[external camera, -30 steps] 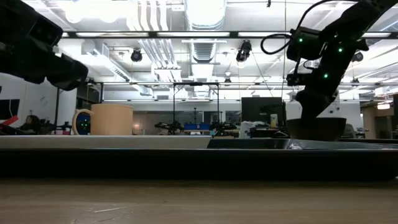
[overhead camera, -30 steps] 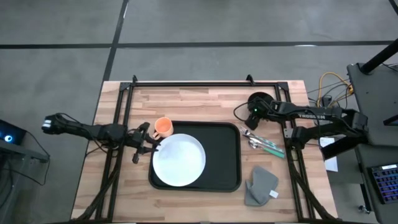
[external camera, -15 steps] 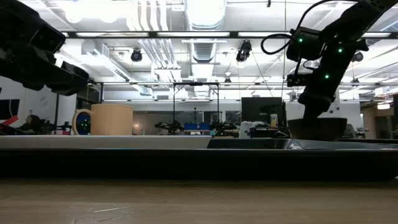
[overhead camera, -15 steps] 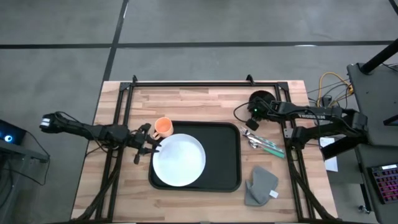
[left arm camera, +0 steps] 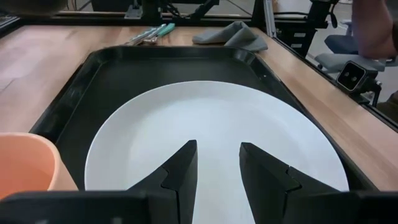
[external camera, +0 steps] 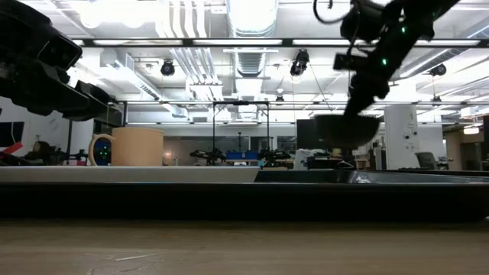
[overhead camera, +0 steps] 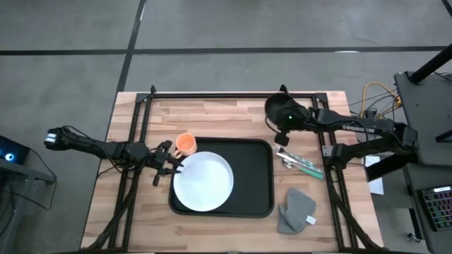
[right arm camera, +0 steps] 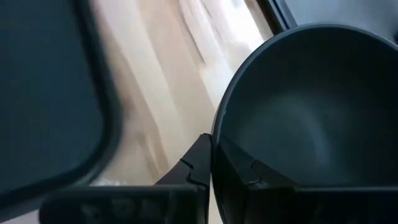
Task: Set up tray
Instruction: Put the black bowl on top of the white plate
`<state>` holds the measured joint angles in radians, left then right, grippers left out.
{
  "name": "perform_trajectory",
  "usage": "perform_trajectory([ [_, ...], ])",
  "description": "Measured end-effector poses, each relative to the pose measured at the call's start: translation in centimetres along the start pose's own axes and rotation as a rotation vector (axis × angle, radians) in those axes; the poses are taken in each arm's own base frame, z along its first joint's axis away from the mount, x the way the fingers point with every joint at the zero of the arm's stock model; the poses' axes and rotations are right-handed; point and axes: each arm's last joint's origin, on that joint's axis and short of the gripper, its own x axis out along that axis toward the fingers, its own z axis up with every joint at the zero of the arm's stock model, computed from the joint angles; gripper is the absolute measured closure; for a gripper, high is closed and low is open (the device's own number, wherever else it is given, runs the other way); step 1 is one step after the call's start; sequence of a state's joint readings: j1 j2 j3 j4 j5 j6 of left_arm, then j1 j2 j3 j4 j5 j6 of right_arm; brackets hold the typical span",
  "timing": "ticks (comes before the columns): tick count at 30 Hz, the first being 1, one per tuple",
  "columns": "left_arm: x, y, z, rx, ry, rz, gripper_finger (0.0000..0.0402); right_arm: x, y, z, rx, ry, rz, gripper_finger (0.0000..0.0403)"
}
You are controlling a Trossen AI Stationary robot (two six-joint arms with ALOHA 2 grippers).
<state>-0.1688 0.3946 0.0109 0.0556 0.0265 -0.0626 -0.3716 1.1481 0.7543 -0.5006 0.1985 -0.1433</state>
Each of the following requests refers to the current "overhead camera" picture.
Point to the black plastic tray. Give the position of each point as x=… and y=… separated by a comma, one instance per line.
x=252, y=176

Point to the grey cloth napkin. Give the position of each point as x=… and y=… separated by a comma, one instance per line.
x=295, y=210

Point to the white paper sheet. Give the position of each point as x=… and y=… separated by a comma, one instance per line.
x=375, y=183

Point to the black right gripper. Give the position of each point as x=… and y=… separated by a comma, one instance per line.
x=296, y=118

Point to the grey equipment cart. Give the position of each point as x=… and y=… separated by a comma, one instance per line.
x=427, y=120

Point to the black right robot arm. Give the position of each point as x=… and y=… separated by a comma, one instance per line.
x=363, y=127

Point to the white round plate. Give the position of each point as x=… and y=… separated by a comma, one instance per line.
x=203, y=183

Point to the orange mug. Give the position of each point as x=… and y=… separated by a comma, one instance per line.
x=185, y=144

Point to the keypad with coloured keys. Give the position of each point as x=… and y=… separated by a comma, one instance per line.
x=438, y=208

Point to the black power adapter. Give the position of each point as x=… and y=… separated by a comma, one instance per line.
x=371, y=113

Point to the black bowl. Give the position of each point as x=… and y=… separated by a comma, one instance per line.
x=273, y=102

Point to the black aluminium table frame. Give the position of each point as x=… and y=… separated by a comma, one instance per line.
x=233, y=95

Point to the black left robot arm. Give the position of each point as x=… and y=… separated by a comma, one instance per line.
x=99, y=148

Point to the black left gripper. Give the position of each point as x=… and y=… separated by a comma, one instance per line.
x=158, y=160

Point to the device with blue light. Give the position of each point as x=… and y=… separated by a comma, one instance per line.
x=10, y=150

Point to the black slanted pole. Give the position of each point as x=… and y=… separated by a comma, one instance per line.
x=431, y=63

